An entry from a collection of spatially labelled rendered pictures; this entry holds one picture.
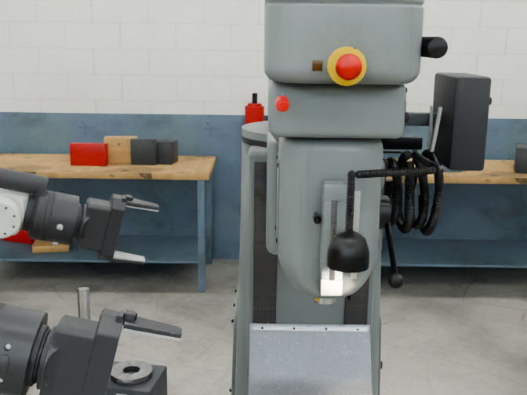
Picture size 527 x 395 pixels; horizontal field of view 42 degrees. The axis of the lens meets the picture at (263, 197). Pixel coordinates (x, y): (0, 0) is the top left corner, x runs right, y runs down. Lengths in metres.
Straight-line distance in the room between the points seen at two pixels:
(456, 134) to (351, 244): 0.52
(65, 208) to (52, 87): 4.59
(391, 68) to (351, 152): 0.21
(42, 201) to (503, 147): 4.98
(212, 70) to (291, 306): 3.88
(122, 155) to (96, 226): 3.97
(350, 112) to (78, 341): 0.68
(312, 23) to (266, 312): 0.93
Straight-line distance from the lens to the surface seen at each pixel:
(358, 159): 1.28
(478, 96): 1.61
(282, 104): 1.07
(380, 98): 1.23
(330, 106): 1.22
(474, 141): 1.62
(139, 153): 5.16
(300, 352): 1.85
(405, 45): 1.14
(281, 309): 1.84
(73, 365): 0.74
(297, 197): 1.28
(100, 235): 1.26
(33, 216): 1.23
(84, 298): 1.50
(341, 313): 1.86
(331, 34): 1.12
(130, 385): 1.51
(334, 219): 1.25
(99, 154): 5.15
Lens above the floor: 1.80
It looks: 13 degrees down
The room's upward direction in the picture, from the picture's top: 1 degrees clockwise
